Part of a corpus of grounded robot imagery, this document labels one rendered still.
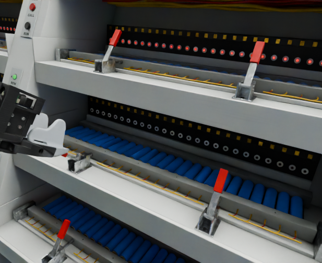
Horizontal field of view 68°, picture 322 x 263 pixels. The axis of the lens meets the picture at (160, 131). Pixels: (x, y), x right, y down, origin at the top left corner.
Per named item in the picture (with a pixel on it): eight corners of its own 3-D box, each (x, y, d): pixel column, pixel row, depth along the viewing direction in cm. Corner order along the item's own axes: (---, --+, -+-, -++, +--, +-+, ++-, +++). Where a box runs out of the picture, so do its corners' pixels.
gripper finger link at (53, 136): (88, 129, 42) (43, 112, 34) (76, 162, 41) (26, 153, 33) (76, 124, 43) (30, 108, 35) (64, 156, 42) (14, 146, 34)
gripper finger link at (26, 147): (62, 150, 36) (4, 138, 29) (59, 160, 36) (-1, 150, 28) (43, 142, 39) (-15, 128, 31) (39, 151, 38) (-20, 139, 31)
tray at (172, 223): (323, 327, 28) (354, 268, 25) (14, 165, 55) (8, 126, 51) (317, 225, 45) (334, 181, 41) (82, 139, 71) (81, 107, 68)
